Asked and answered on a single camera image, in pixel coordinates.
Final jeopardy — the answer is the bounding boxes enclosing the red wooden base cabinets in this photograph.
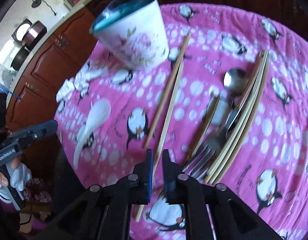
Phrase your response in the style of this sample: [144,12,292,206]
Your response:
[6,0,308,131]

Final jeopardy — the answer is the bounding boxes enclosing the white gloved left hand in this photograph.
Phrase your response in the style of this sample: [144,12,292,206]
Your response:
[0,157,32,204]

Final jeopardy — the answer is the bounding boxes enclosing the pink penguin tablecloth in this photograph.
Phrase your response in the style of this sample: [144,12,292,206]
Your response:
[55,3,308,239]

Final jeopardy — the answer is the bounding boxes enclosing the chopstick bundle piece two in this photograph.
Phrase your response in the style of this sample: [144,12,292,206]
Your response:
[211,50,270,185]

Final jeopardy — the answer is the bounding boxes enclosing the metal fork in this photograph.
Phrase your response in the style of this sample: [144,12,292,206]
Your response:
[182,107,241,180]

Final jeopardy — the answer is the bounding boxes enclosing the chopstick bundle piece one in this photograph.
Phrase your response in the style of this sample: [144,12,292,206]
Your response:
[203,49,267,183]

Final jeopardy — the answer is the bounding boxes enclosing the metal spoon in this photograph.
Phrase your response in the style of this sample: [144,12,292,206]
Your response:
[223,68,249,132]

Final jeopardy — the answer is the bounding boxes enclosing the white ceramic spoon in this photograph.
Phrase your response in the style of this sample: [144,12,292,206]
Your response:
[73,98,111,170]

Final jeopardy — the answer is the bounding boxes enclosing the crumpled white tissue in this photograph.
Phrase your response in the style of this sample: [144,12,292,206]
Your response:
[56,64,108,102]

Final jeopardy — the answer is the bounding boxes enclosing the light wooden chopstick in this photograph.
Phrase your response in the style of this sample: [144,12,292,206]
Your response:
[135,59,184,222]

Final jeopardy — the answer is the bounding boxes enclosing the white floral utensil holder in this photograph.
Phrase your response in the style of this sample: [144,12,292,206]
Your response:
[89,0,169,71]

